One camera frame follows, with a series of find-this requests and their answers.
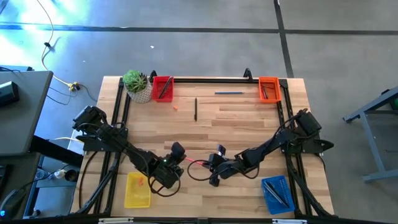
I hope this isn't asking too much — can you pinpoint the red plastic bin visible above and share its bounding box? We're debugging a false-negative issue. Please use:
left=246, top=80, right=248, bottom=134
left=152, top=75, right=175, bottom=103

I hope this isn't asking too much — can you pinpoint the black device on desk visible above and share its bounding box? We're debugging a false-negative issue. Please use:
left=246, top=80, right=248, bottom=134
left=0, top=80, right=21, bottom=108

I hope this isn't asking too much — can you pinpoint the black device with light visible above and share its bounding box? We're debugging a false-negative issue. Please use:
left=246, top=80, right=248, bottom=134
left=0, top=188, right=27, bottom=218

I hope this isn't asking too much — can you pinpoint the grey desk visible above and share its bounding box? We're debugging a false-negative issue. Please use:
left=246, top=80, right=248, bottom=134
left=0, top=70, right=54, bottom=156

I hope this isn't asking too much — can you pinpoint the yellow plastic bin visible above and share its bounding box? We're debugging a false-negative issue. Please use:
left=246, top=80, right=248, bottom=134
left=124, top=172, right=152, bottom=209

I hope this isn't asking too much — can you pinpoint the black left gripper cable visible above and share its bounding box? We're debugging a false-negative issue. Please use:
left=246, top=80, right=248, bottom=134
left=147, top=174, right=182, bottom=198

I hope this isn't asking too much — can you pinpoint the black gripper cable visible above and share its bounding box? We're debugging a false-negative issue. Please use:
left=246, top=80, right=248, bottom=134
left=187, top=159, right=261, bottom=182
left=147, top=174, right=182, bottom=198

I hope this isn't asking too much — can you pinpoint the blue plastic bin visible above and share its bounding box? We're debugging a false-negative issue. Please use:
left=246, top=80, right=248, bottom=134
left=261, top=175, right=296, bottom=215

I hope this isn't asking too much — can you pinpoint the green plant in patterned pot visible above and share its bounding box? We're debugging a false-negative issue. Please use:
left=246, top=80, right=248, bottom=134
left=122, top=69, right=154, bottom=105

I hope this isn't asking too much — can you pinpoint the pale yellow cable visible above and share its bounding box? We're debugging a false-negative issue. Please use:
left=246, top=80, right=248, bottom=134
left=51, top=136, right=85, bottom=144

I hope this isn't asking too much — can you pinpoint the long red pen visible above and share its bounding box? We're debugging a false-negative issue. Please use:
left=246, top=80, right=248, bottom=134
left=185, top=157, right=208, bottom=167

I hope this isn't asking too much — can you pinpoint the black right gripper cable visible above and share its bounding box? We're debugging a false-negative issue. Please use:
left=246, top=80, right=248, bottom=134
left=187, top=159, right=261, bottom=182

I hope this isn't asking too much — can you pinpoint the silver pen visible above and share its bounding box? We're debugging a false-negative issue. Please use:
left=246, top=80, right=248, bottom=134
left=262, top=184, right=284, bottom=208

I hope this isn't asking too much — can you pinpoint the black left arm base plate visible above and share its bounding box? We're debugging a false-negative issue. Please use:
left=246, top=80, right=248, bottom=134
left=76, top=126, right=129, bottom=153

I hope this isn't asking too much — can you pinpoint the silver bracket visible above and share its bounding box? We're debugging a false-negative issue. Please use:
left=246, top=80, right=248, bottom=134
left=98, top=217, right=134, bottom=224
left=272, top=218, right=308, bottom=224

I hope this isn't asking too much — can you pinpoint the black aluminium table frame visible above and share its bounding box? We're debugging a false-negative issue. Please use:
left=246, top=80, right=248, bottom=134
left=70, top=76, right=335, bottom=218

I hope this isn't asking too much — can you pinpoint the black desk crossbar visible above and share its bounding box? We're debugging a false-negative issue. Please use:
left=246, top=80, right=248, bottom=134
left=29, top=134, right=85, bottom=168

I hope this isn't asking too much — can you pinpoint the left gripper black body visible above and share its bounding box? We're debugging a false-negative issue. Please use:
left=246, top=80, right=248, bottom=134
left=148, top=157, right=175, bottom=182

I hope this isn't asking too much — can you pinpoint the yellow-white floor cable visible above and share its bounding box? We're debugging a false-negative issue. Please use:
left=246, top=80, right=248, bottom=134
left=35, top=0, right=80, bottom=91

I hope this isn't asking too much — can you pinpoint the black round object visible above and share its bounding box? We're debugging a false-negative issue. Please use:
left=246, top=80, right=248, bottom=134
left=64, top=169, right=80, bottom=183

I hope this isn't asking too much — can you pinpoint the grey metal table frame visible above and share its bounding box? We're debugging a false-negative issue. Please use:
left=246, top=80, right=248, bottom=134
left=343, top=86, right=398, bottom=183

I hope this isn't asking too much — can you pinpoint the orange plastic bin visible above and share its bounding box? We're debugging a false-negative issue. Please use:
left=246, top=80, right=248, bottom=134
left=258, top=76, right=282, bottom=104

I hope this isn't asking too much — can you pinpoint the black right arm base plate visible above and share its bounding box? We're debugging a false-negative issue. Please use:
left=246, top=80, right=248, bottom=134
left=281, top=129, right=335, bottom=155

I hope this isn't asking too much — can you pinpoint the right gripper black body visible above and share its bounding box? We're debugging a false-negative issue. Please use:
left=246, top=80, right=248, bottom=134
left=219, top=157, right=242, bottom=178

